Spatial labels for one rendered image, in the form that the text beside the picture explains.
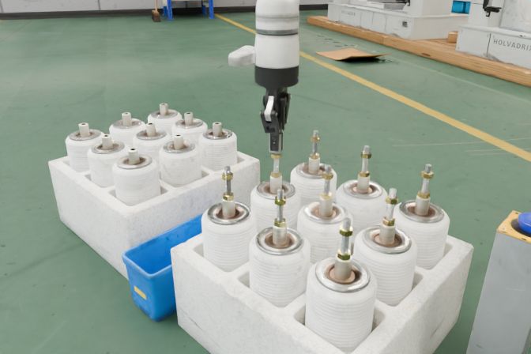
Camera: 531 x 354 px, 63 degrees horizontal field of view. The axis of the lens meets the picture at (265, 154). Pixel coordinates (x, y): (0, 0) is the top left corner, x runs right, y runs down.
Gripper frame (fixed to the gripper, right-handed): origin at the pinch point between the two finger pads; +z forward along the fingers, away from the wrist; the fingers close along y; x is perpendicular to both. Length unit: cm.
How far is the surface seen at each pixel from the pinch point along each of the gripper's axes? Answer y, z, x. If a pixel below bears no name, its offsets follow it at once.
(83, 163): 11, 16, 52
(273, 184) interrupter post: -1.1, 8.2, 0.1
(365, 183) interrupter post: 3.7, 8.2, -16.4
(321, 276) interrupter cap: -23.0, 9.8, -12.3
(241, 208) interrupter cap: -8.5, 9.7, 4.1
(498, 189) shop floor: 65, 35, -56
